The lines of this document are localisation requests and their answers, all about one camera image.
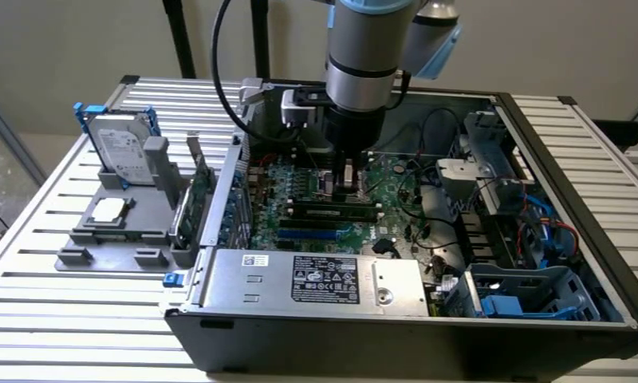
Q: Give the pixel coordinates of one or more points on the silver hard disk blue carrier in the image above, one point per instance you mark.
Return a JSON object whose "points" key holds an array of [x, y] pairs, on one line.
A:
{"points": [[123, 147]]}

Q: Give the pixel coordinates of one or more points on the blue plastic clip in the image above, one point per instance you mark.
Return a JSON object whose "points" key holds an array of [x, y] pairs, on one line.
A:
{"points": [[172, 279]]}

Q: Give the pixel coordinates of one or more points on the metal CPU socket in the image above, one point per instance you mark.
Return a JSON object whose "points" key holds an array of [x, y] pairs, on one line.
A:
{"points": [[324, 183]]}

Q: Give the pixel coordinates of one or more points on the grey metal frame post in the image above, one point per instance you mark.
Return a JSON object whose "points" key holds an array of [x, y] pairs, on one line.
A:
{"points": [[11, 135]]}

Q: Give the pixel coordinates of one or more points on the green motherboard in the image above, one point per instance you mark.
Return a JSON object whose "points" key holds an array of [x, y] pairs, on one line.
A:
{"points": [[393, 179]]}

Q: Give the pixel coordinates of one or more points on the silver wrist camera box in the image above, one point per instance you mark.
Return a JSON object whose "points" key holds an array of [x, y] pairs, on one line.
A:
{"points": [[293, 107]]}

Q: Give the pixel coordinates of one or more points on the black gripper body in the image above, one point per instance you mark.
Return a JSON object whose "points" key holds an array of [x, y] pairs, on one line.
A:
{"points": [[355, 127]]}

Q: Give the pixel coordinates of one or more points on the black table corner cap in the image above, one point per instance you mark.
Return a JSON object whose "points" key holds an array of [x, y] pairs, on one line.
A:
{"points": [[568, 100], [129, 79]]}

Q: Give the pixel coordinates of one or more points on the black stand pole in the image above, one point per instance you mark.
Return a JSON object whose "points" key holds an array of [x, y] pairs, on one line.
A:
{"points": [[183, 40], [260, 40]]}

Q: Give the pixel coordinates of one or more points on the black open PC case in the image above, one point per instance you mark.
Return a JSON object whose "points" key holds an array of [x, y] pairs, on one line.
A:
{"points": [[319, 343]]}

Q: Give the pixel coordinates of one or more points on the green graphics card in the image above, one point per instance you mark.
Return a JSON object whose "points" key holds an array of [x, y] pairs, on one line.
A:
{"points": [[193, 199]]}

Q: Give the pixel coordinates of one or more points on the grey plastic parts rack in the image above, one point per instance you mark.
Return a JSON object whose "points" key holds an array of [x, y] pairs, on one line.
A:
{"points": [[112, 255]]}

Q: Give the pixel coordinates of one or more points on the green RAM stick black label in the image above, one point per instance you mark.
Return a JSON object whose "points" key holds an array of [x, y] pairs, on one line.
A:
{"points": [[329, 210]]}

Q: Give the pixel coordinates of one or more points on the grey bracket block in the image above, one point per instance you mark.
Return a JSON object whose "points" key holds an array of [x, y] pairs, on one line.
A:
{"points": [[251, 89]]}

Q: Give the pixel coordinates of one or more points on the metal drive cage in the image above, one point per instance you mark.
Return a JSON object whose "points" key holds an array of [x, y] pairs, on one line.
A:
{"points": [[484, 135]]}

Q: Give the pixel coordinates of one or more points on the blue expansion slot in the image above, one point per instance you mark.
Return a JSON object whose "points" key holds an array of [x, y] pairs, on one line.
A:
{"points": [[313, 233]]}

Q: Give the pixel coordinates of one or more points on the silver CPU chip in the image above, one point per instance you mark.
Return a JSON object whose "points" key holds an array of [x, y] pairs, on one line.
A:
{"points": [[109, 208]]}

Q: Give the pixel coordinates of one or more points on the white fan shroud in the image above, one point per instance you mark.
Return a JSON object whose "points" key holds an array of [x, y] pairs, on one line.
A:
{"points": [[457, 175]]}

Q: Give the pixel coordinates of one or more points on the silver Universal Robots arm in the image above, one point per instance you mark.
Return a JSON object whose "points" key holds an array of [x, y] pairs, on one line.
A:
{"points": [[359, 48]]}

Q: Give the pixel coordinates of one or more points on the black RAM slot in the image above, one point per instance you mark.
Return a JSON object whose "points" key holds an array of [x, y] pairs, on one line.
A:
{"points": [[329, 219]]}

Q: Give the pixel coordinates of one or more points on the grey disk bay blue latch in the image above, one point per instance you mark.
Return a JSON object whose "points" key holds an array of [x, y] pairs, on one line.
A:
{"points": [[532, 287]]}

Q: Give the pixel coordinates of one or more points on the silver power supply unit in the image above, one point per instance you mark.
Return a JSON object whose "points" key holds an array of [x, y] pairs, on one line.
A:
{"points": [[255, 279]]}

